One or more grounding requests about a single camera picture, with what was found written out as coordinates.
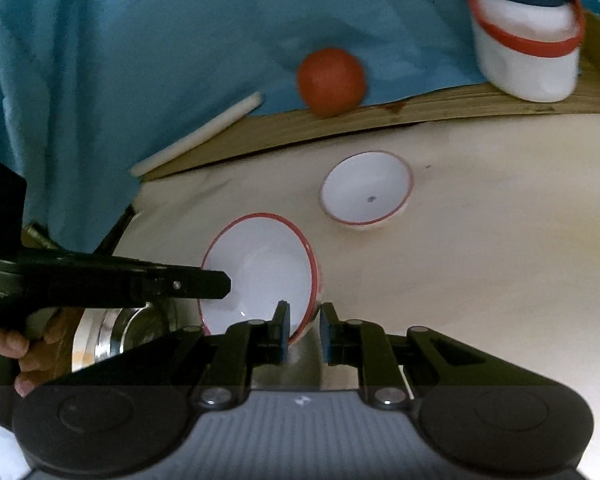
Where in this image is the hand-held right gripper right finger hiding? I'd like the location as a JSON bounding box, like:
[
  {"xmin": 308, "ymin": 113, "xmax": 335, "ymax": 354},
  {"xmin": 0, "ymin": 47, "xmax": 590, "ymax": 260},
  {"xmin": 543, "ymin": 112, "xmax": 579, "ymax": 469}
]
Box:
[{"xmin": 320, "ymin": 302, "xmax": 571, "ymax": 408}]

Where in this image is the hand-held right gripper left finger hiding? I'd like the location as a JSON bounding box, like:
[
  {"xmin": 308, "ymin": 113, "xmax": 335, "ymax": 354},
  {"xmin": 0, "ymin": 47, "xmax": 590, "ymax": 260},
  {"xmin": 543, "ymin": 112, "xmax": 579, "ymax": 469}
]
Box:
[{"xmin": 27, "ymin": 301, "xmax": 293, "ymax": 408}]

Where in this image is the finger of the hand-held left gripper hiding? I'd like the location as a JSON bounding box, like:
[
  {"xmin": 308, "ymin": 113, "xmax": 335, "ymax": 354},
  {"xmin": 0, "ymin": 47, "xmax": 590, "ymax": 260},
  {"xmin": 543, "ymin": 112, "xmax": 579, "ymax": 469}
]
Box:
[{"xmin": 145, "ymin": 266, "xmax": 232, "ymax": 303}]

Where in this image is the white red-rimmed bowl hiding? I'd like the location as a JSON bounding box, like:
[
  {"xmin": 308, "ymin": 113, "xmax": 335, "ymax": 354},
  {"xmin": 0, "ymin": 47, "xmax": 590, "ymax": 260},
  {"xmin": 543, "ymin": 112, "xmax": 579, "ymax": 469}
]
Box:
[{"xmin": 198, "ymin": 212, "xmax": 324, "ymax": 346}]

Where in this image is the steel bowl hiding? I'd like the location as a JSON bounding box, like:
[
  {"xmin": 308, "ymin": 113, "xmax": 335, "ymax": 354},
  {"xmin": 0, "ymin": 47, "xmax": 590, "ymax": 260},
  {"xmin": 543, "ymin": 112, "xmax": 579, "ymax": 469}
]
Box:
[{"xmin": 92, "ymin": 304, "xmax": 203, "ymax": 367}]

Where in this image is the white bowl with dark speck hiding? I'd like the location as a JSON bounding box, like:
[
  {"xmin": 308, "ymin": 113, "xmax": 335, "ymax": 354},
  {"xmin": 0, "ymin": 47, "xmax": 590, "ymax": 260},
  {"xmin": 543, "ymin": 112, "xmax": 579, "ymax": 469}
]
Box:
[{"xmin": 319, "ymin": 150, "xmax": 415, "ymax": 231}]

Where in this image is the person's left hand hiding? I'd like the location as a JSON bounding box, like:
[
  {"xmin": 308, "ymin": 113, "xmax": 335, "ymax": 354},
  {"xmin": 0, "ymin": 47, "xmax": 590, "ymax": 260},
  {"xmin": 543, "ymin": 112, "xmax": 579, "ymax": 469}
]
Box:
[{"xmin": 0, "ymin": 309, "xmax": 76, "ymax": 396}]

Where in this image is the white rolling pin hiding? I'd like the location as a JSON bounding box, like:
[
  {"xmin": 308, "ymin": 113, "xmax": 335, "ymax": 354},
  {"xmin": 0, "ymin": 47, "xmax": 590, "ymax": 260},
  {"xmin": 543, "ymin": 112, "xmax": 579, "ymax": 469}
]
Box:
[{"xmin": 129, "ymin": 91, "xmax": 263, "ymax": 177}]

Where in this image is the blue cloth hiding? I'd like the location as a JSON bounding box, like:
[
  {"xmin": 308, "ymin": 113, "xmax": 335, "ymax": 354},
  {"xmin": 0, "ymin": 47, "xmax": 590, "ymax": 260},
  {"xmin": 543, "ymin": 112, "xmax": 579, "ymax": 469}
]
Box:
[{"xmin": 0, "ymin": 0, "xmax": 486, "ymax": 256}]

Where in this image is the red ball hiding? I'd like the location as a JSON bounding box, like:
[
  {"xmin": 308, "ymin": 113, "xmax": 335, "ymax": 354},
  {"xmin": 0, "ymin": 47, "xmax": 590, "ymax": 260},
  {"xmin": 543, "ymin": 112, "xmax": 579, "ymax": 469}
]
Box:
[{"xmin": 296, "ymin": 48, "xmax": 367, "ymax": 120}]

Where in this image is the wooden board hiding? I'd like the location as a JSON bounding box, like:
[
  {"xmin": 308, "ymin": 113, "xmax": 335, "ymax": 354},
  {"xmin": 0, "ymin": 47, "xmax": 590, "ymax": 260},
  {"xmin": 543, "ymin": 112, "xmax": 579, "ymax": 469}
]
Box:
[{"xmin": 142, "ymin": 10, "xmax": 600, "ymax": 183}]

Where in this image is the white bottle with blue lid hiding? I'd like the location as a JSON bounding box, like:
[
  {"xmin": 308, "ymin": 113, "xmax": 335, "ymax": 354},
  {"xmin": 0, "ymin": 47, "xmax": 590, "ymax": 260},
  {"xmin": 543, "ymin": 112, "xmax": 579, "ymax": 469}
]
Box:
[{"xmin": 457, "ymin": 0, "xmax": 586, "ymax": 103}]

